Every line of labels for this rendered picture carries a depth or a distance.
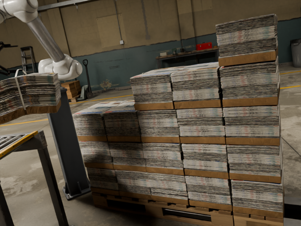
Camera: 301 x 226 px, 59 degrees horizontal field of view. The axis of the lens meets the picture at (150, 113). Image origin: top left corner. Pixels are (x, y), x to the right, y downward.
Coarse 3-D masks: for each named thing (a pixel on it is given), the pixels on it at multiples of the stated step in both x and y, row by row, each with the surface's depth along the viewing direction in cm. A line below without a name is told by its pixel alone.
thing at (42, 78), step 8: (24, 80) 151; (32, 80) 154; (40, 80) 153; (48, 80) 154; (56, 80) 172; (32, 88) 153; (40, 88) 154; (48, 88) 155; (56, 88) 162; (32, 96) 154; (40, 96) 155; (48, 96) 156; (56, 96) 161; (32, 104) 155; (40, 104) 156; (48, 104) 157; (56, 104) 164
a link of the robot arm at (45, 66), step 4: (44, 60) 225; (48, 60) 225; (52, 60) 228; (40, 64) 224; (44, 64) 223; (48, 64) 224; (52, 64) 224; (40, 68) 224; (44, 68) 224; (48, 68) 223; (52, 68) 222; (40, 72) 225; (44, 72) 224; (48, 72) 223; (52, 72) 222
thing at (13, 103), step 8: (8, 80) 149; (0, 88) 149; (8, 88) 150; (0, 96) 150; (8, 96) 151; (0, 104) 151; (8, 104) 153; (16, 104) 153; (0, 112) 152; (8, 112) 153
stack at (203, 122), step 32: (96, 128) 200; (128, 128) 186; (160, 128) 175; (192, 128) 164; (224, 128) 155; (96, 160) 209; (128, 160) 195; (160, 160) 182; (192, 160) 171; (224, 160) 161; (96, 192) 222; (160, 192) 190; (192, 192) 178; (224, 192) 167; (224, 224) 174
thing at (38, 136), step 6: (24, 132) 186; (30, 132) 183; (42, 132) 182; (36, 138) 181; (42, 138) 182; (24, 144) 183; (30, 144) 183; (36, 144) 182; (42, 144) 182; (18, 150) 185; (24, 150) 184
